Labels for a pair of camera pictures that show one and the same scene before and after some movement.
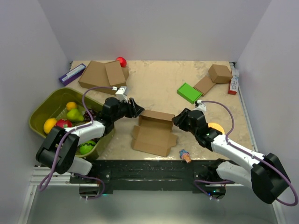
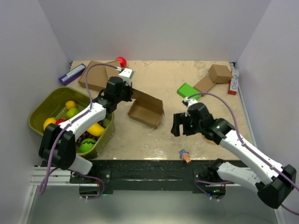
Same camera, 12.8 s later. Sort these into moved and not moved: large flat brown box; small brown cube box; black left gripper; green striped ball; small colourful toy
Moved: black left gripper
Not moved: small brown cube box; green striped ball; large flat brown box; small colourful toy
